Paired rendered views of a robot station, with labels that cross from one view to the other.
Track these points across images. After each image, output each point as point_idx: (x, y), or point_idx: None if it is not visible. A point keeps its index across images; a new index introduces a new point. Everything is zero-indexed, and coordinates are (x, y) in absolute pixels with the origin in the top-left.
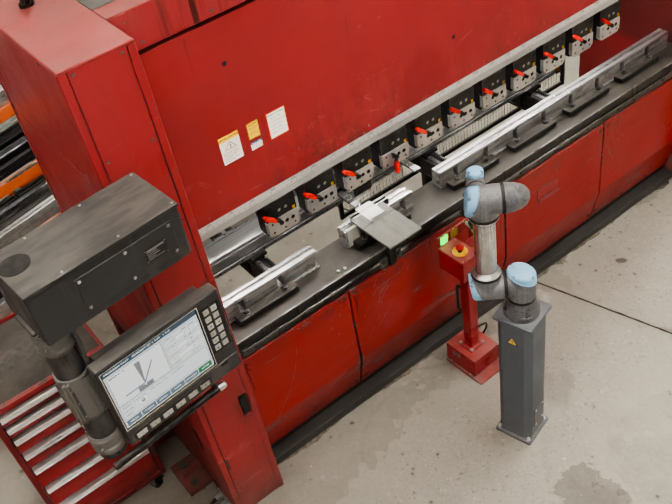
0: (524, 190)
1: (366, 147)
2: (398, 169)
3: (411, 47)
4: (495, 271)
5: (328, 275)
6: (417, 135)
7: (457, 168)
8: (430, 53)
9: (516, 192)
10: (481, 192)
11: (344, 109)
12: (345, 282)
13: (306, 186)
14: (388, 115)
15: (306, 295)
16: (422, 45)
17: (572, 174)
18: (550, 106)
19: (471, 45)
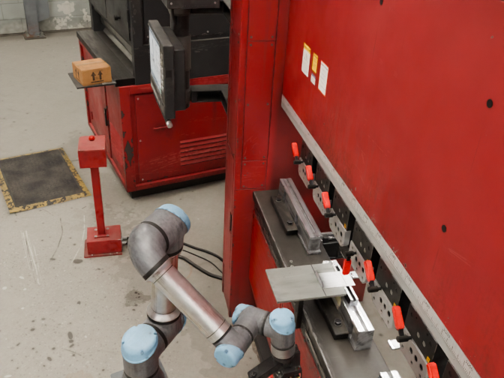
0: (135, 247)
1: (347, 208)
2: (343, 268)
3: (405, 163)
4: (151, 308)
5: (291, 255)
6: (376, 280)
7: None
8: (416, 205)
9: (133, 233)
10: (159, 209)
11: (349, 138)
12: None
13: (317, 166)
14: (367, 207)
15: (276, 237)
16: (414, 179)
17: None
18: None
19: (457, 283)
